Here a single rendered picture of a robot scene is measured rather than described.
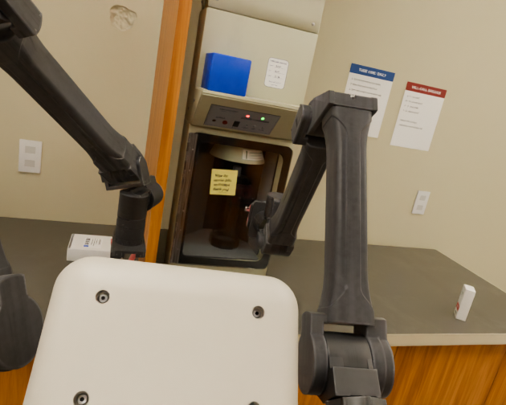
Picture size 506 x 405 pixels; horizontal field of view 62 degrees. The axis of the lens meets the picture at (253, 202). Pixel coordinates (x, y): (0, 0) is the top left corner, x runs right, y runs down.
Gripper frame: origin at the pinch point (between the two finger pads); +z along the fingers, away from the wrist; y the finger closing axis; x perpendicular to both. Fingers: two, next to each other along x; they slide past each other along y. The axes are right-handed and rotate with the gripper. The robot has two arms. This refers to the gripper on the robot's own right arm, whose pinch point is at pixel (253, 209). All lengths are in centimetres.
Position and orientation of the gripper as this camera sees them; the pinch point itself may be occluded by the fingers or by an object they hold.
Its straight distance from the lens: 123.1
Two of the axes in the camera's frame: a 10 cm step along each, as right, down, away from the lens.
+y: 1.9, -9.4, -2.7
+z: -2.7, -3.2, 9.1
